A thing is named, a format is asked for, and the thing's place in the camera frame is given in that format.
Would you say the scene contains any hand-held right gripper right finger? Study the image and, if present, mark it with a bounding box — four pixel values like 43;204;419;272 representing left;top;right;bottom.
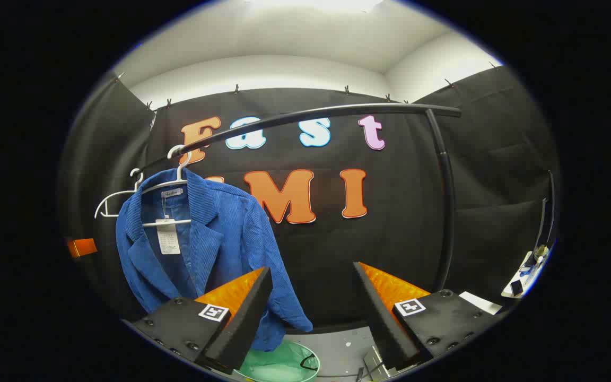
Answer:
353;261;509;372

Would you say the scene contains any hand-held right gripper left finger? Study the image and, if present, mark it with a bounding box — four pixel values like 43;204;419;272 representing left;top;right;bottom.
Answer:
121;266;273;375

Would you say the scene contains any green laundry hamper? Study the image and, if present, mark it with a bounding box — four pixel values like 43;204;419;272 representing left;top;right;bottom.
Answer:
231;340;321;382

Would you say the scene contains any blue corduroy jacket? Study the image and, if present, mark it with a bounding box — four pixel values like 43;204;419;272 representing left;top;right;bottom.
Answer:
116;169;314;352

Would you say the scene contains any white plastic hanger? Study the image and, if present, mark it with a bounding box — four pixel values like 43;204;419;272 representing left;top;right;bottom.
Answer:
141;144;194;228
94;168;144;219

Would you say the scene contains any white paper garment tag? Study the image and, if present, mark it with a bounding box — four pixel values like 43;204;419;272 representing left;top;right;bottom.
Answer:
155;219;181;255

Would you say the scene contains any white paper sheet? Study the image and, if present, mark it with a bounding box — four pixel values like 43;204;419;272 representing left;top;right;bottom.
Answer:
459;291;503;315

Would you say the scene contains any cluttered white table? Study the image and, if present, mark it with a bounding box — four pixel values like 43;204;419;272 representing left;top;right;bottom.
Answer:
501;244;553;299

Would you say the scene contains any row of small black clips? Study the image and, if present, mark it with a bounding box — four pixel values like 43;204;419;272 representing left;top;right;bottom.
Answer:
115;72;500;107

